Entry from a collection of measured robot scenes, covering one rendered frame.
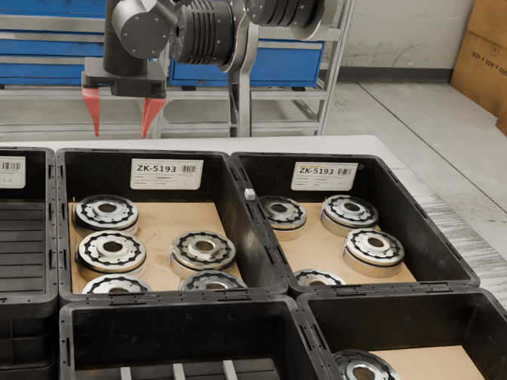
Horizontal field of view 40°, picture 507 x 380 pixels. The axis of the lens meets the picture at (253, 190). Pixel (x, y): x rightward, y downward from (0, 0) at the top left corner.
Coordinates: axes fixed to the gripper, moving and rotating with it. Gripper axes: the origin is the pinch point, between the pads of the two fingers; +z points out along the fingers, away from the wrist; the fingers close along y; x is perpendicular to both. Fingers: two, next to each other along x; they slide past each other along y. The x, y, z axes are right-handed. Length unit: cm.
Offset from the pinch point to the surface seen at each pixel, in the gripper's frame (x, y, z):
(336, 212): 10.5, 40.8, 20.5
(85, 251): -0.7, -4.0, 20.3
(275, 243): -9.0, 22.5, 13.2
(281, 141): 69, 50, 37
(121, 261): -3.6, 1.0, 20.1
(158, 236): 7.3, 8.3, 23.4
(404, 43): 299, 205, 84
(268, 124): 197, 90, 95
